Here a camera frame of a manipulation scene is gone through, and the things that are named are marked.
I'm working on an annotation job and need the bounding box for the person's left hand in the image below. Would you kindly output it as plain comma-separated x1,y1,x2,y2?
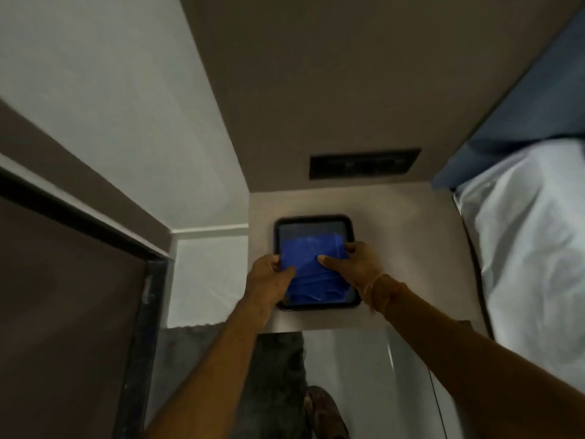
245,254,296,312

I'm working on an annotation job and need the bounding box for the person's right hand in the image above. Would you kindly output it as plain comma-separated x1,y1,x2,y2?
317,241,386,300

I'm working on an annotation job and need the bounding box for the blue cloth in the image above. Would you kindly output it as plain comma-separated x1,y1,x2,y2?
280,232,355,308

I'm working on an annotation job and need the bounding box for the person's left forearm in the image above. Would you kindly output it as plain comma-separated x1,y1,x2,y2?
143,291,276,439

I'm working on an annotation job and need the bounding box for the person's right forearm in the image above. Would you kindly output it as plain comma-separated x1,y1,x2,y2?
368,275,585,439

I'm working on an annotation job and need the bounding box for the black square tray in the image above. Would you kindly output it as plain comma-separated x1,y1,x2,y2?
273,214,362,312

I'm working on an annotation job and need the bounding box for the dark grey floor mat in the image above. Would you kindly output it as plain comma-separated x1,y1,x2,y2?
229,331,313,439

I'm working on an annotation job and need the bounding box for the beige bedside table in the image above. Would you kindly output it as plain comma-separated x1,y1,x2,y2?
248,182,496,439

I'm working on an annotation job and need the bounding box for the white bed sheet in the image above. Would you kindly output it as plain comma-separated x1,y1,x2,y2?
454,138,585,394

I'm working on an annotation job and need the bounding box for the brown door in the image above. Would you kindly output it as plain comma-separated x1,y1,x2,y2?
0,196,148,439

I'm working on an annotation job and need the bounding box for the blue padded headboard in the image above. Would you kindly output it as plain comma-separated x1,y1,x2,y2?
431,4,585,191

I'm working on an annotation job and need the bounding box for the thread wrist bracelet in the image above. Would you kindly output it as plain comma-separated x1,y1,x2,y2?
365,273,399,317

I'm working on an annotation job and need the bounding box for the black wall switch panel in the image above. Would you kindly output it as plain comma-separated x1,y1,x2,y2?
309,148,422,180

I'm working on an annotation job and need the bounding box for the black door frame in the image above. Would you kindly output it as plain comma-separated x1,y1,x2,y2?
0,166,170,439

